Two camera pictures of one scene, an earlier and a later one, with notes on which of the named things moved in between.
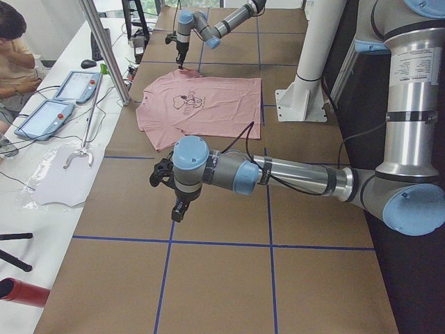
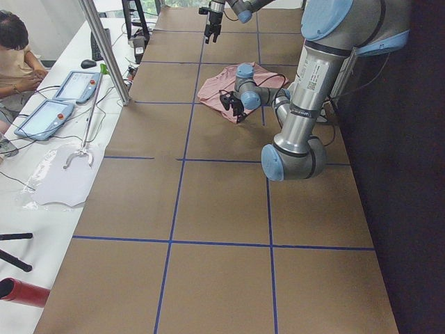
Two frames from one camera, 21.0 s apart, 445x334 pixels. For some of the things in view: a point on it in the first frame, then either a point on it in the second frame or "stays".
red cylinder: x=14 y=290 stays
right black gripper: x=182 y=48 -> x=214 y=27
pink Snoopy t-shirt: x=184 y=101 -> x=220 y=77
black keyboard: x=96 y=53 stays
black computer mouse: x=87 y=63 stays
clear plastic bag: x=65 y=175 stays
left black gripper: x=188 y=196 -> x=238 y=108
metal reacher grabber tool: x=103 y=72 stays
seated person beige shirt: x=17 y=62 stays
